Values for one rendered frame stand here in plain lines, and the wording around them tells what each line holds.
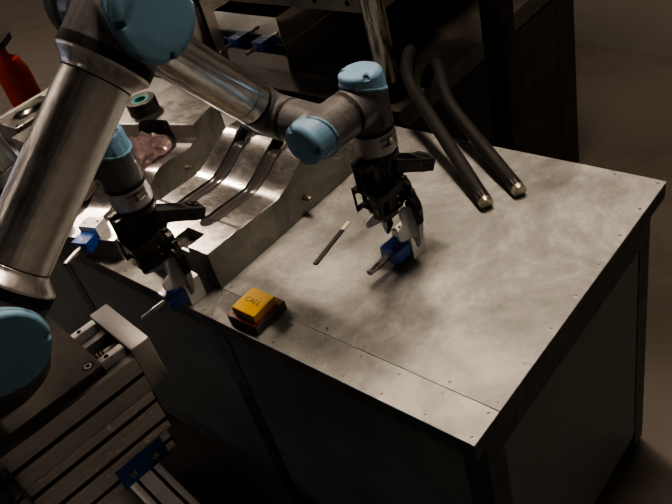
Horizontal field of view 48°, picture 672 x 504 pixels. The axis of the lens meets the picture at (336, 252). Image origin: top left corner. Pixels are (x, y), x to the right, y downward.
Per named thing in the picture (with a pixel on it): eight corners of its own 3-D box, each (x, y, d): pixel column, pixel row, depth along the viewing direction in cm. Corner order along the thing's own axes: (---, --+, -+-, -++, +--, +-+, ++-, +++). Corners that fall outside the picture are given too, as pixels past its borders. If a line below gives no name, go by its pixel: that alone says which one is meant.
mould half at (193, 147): (123, 260, 166) (103, 221, 159) (37, 251, 177) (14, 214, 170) (229, 136, 199) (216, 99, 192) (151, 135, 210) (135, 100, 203)
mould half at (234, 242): (222, 289, 150) (199, 236, 142) (143, 254, 166) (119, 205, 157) (371, 156, 176) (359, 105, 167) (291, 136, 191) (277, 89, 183)
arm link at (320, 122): (276, 158, 124) (321, 125, 129) (324, 175, 116) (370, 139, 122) (262, 117, 119) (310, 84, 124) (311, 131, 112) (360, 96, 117)
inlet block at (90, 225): (79, 275, 160) (68, 256, 157) (61, 273, 162) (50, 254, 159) (114, 236, 169) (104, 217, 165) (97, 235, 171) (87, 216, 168)
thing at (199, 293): (153, 334, 144) (142, 314, 141) (140, 323, 147) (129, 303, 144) (207, 294, 150) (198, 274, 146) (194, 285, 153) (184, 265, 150)
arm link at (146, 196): (132, 167, 136) (155, 179, 131) (142, 187, 139) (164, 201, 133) (97, 188, 133) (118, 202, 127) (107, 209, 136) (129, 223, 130)
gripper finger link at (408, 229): (402, 260, 139) (381, 218, 135) (422, 242, 141) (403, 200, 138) (413, 261, 136) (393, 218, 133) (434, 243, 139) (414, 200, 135)
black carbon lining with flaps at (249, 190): (212, 236, 152) (196, 199, 147) (163, 218, 162) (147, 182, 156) (320, 147, 170) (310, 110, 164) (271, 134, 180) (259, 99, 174)
